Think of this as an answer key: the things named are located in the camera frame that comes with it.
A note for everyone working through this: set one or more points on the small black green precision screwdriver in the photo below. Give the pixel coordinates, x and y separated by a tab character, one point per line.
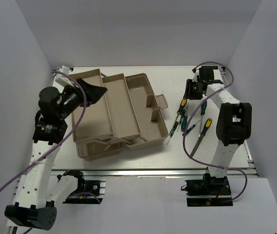
178	120

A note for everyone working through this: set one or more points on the short black green precision screwdriver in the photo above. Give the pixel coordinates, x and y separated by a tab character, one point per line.
190	129

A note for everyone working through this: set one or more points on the yellow black long screwdriver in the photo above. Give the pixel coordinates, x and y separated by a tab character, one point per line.
181	106

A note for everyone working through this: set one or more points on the green handle long screwdriver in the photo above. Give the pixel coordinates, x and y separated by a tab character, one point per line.
202	113

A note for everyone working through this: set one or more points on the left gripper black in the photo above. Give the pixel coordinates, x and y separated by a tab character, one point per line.
95	92

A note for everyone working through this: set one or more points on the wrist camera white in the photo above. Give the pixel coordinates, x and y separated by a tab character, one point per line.
196	77
62	79

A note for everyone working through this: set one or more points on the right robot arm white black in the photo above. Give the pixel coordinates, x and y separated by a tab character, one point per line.
233	125

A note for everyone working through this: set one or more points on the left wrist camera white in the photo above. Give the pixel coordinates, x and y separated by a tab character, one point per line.
62	79

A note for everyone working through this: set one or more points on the beige cantilever toolbox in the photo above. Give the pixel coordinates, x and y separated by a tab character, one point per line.
129	114

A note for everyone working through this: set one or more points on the yellow black handle file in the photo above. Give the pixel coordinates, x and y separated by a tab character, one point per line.
202	135

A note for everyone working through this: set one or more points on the large green handle screwdriver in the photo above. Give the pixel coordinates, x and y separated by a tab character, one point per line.
184	119

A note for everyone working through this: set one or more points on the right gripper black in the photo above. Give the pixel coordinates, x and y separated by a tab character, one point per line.
189	93

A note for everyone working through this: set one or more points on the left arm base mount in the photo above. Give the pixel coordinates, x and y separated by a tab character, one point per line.
93	193

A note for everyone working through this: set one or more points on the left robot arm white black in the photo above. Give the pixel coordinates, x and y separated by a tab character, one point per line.
35	207

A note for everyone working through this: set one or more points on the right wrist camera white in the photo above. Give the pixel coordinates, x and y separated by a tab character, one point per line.
196	77

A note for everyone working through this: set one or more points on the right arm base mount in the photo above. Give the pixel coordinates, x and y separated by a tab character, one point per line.
199	196

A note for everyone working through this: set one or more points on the aluminium front rail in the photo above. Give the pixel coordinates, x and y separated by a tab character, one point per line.
143	172

